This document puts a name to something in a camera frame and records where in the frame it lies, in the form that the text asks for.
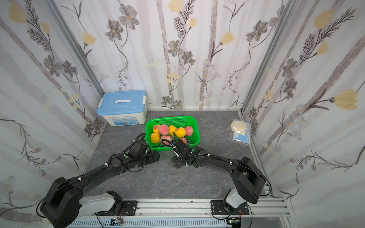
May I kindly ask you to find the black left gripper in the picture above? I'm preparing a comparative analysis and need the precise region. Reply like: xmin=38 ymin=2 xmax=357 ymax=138
xmin=136 ymin=150 xmax=162 ymax=166

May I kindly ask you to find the pink peach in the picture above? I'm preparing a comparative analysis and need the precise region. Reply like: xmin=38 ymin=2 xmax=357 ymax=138
xmin=160 ymin=135 xmax=173 ymax=142
xmin=180 ymin=137 xmax=189 ymax=145
xmin=158 ymin=124 xmax=170 ymax=136
xmin=185 ymin=126 xmax=194 ymax=136

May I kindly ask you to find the yellow peach bottom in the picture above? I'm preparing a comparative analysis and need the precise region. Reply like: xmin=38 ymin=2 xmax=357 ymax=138
xmin=175 ymin=127 xmax=187 ymax=138

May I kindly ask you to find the yellow peach with red blush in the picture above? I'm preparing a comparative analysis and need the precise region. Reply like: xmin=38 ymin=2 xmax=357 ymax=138
xmin=153 ymin=124 xmax=160 ymax=133

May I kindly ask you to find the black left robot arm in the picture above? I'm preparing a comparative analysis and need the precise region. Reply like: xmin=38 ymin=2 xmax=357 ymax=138
xmin=36 ymin=139 xmax=160 ymax=228

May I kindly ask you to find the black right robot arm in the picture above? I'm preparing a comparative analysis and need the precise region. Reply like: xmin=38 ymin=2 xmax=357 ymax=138
xmin=162 ymin=139 xmax=268 ymax=208

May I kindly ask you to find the green plastic perforated basket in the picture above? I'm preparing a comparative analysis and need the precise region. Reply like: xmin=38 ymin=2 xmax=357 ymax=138
xmin=145 ymin=116 xmax=201 ymax=152

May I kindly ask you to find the blue lid storage box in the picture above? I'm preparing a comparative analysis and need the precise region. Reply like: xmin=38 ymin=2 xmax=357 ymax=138
xmin=97 ymin=90 xmax=147 ymax=126

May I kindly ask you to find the clear bag of white gloves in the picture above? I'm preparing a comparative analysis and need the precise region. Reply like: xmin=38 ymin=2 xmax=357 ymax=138
xmin=228 ymin=119 xmax=252 ymax=135

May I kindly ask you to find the blue face mask pack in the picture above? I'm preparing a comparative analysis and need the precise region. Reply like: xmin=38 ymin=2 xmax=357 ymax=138
xmin=229 ymin=132 xmax=251 ymax=146

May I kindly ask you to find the small green circuit board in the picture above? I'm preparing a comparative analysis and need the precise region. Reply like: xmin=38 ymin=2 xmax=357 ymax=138
xmin=109 ymin=218 xmax=125 ymax=226

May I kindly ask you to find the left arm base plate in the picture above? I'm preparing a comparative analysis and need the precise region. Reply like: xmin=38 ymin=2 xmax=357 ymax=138
xmin=96 ymin=200 xmax=138 ymax=216

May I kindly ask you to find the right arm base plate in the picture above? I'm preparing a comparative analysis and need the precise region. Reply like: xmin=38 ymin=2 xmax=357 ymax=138
xmin=210 ymin=199 xmax=250 ymax=216

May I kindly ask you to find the aluminium front rail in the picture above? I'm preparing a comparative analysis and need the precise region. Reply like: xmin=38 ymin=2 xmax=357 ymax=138
xmin=62 ymin=196 xmax=290 ymax=221

